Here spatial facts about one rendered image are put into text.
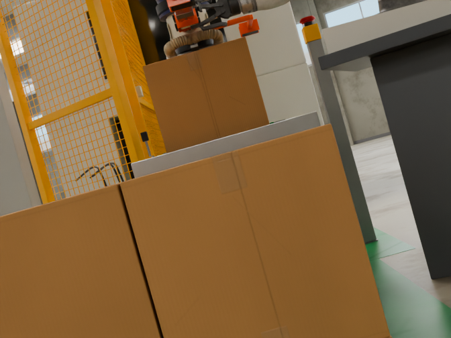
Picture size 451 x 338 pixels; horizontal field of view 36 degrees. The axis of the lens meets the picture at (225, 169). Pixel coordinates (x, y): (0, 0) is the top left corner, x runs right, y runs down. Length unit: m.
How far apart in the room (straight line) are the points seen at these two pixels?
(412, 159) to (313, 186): 0.97
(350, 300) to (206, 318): 0.26
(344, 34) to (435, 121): 0.38
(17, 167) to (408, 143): 1.87
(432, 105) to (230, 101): 0.78
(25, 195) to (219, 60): 1.22
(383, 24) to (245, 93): 0.68
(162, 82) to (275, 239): 1.44
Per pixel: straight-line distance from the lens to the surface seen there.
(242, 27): 3.18
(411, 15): 2.10
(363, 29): 2.12
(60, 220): 1.28
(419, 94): 2.17
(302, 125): 2.51
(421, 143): 2.17
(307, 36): 3.11
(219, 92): 2.57
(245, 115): 2.56
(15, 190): 3.33
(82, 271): 1.28
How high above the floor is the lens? 0.53
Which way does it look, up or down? 1 degrees down
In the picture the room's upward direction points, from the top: 16 degrees counter-clockwise
